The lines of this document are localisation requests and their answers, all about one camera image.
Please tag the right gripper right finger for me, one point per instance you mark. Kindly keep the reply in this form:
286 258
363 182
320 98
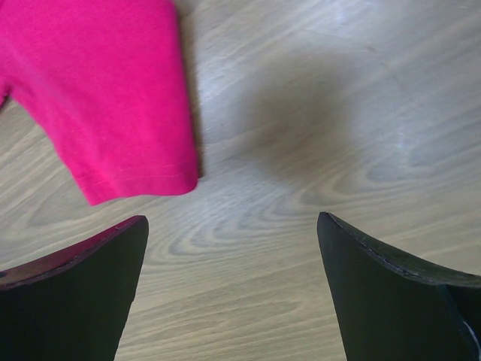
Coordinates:
392 305

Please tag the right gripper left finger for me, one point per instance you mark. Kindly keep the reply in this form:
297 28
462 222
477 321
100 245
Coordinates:
73 304

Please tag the red t shirt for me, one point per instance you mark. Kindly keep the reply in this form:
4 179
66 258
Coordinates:
105 81

